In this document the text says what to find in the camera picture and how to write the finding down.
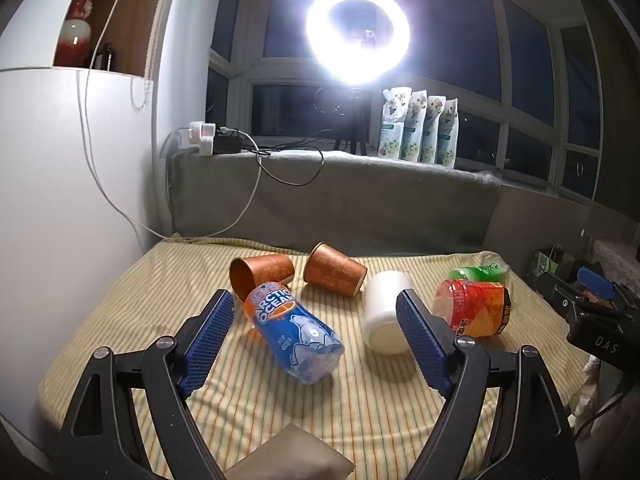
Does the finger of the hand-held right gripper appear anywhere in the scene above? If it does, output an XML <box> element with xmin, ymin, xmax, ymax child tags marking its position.
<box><xmin>536</xmin><ymin>271</ymin><xmax>585</xmax><ymax>331</ymax></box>
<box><xmin>575</xmin><ymin>266</ymin><xmax>633</xmax><ymax>312</ymax></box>

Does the striped yellow bed sheet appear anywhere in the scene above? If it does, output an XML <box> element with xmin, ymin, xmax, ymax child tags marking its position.
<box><xmin>37</xmin><ymin>236</ymin><xmax>592</xmax><ymax>480</ymax></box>

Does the window frame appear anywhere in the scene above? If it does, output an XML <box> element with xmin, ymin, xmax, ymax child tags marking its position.
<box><xmin>204</xmin><ymin>0</ymin><xmax>607</xmax><ymax>203</ymax></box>

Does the red white vase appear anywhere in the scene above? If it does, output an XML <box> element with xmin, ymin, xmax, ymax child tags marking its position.
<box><xmin>54</xmin><ymin>0</ymin><xmax>107</xmax><ymax>67</ymax></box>

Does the ring light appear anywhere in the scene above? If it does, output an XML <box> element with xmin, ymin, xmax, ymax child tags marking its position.
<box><xmin>305</xmin><ymin>0</ymin><xmax>412</xmax><ymax>87</ymax></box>

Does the dark glass bottle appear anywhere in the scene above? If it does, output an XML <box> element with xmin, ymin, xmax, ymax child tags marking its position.
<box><xmin>90</xmin><ymin>42</ymin><xmax>117</xmax><ymax>71</ymax></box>

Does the white plastic bag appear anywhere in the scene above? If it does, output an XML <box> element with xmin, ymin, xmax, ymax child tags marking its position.
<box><xmin>567</xmin><ymin>357</ymin><xmax>608</xmax><ymax>428</ymax></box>

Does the white power plug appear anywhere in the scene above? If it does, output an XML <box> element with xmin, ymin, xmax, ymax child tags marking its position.
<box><xmin>188</xmin><ymin>120</ymin><xmax>218</xmax><ymax>156</ymax></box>

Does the copper paper cup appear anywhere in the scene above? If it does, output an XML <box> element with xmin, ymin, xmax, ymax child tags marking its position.
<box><xmin>229</xmin><ymin>253</ymin><xmax>296</xmax><ymax>307</ymax></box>
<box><xmin>302</xmin><ymin>242</ymin><xmax>369</xmax><ymax>299</ymax></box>

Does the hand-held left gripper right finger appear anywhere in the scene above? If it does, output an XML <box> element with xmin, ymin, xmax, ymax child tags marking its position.
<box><xmin>396</xmin><ymin>287</ymin><xmax>582</xmax><ymax>480</ymax></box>

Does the black cable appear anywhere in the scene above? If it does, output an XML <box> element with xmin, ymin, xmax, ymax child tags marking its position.
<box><xmin>239</xmin><ymin>130</ymin><xmax>346</xmax><ymax>197</ymax></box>

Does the black tripod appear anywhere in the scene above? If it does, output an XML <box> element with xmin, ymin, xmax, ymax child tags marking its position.
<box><xmin>332</xmin><ymin>86</ymin><xmax>370</xmax><ymax>157</ymax></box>

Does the white cup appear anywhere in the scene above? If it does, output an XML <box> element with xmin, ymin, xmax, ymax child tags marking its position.
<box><xmin>362</xmin><ymin>270</ymin><xmax>418</xmax><ymax>357</ymax></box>

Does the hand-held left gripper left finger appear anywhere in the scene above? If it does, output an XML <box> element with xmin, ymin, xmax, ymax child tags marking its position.
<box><xmin>52</xmin><ymin>287</ymin><xmax>236</xmax><ymax>480</ymax></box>

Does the red snack can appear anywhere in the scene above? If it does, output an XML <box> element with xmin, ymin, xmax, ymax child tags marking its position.
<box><xmin>432</xmin><ymin>280</ymin><xmax>514</xmax><ymax>337</ymax></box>

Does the brown paper pad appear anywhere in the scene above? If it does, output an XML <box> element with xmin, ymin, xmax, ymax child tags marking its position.
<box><xmin>219</xmin><ymin>423</ymin><xmax>357</xmax><ymax>480</ymax></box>

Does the white cabinet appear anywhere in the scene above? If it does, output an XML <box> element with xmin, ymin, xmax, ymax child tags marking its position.
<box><xmin>0</xmin><ymin>0</ymin><xmax>187</xmax><ymax>431</ymax></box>

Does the white cable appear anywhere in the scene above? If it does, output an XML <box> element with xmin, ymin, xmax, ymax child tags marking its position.
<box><xmin>76</xmin><ymin>0</ymin><xmax>183</xmax><ymax>241</ymax></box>

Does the green paper bag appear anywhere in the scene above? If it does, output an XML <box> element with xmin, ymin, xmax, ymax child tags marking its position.
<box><xmin>529</xmin><ymin>244</ymin><xmax>567</xmax><ymax>282</ymax></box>

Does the white green pouch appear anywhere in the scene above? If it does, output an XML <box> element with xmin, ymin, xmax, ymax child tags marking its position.
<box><xmin>378</xmin><ymin>87</ymin><xmax>414</xmax><ymax>162</ymax></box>
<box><xmin>436</xmin><ymin>97</ymin><xmax>461</xmax><ymax>169</ymax></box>
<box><xmin>404</xmin><ymin>91</ymin><xmax>431</xmax><ymax>163</ymax></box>
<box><xmin>421</xmin><ymin>95</ymin><xmax>447</xmax><ymax>165</ymax></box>

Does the black power adapter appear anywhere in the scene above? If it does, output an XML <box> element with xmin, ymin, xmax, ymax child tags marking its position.
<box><xmin>214</xmin><ymin>129</ymin><xmax>242</xmax><ymax>155</ymax></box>

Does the green bottle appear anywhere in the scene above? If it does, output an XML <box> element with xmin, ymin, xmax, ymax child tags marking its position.
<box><xmin>447</xmin><ymin>262</ymin><xmax>509</xmax><ymax>287</ymax></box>

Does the grey blanket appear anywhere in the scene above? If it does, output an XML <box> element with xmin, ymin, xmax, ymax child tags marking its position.
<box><xmin>167</xmin><ymin>147</ymin><xmax>503</xmax><ymax>259</ymax></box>

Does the blue label orange drink bottle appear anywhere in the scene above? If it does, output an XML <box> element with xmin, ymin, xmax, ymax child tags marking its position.
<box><xmin>242</xmin><ymin>281</ymin><xmax>346</xmax><ymax>386</ymax></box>

